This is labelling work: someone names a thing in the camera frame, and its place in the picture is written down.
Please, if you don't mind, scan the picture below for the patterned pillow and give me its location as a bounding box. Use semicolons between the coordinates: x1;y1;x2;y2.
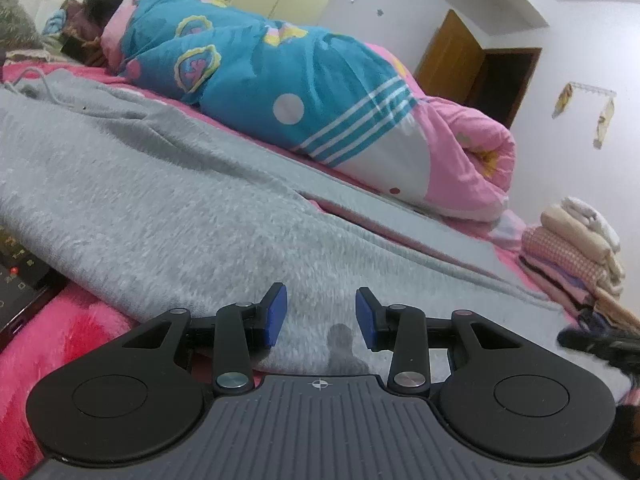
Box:
0;0;43;51

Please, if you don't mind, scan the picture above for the stack of folded clothes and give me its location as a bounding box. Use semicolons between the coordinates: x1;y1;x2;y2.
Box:
518;196;639;336

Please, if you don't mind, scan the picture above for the hot pink bed blanket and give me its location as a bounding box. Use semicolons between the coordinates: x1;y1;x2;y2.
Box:
0;56;582;480

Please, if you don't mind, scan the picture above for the grey sweatshirt garment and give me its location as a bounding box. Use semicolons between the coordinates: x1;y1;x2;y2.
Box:
0;66;634;403

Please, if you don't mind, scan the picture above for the sleeping person's head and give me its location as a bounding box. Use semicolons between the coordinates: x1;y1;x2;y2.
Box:
42;0;124;67

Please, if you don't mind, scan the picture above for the black electronic device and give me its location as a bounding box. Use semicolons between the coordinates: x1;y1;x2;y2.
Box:
0;226;68;350

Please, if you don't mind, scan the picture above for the wall hook rack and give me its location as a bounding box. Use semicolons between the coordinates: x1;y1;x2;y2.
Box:
551;81;617;150

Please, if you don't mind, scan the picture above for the blue and pink quilt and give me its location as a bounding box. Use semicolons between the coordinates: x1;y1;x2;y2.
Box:
101;0;515;222

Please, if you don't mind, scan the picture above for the brown wooden door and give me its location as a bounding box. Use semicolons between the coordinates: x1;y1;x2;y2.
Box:
414;10;541;128

